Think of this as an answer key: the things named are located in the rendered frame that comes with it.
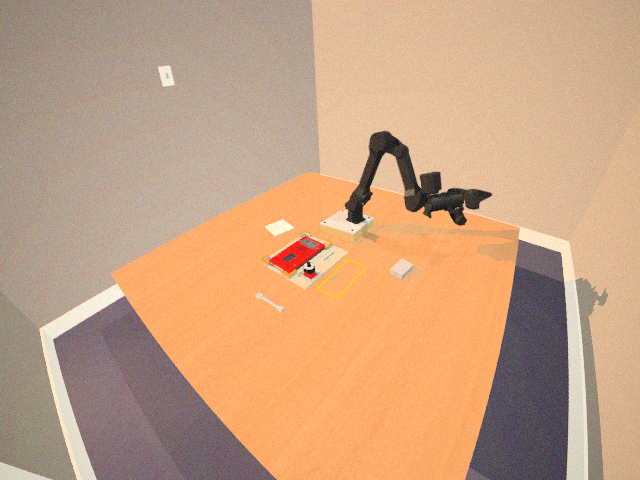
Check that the cream flat square pad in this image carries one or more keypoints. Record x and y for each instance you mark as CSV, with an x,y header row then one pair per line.
x,y
279,227

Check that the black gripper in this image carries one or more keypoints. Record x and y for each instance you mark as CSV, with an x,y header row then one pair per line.
x,y
455,198

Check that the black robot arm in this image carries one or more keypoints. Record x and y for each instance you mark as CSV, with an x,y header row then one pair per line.
x,y
415,197

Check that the grey flat dumbbell-shaped bar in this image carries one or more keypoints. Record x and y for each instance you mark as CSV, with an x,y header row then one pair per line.
x,y
278,308

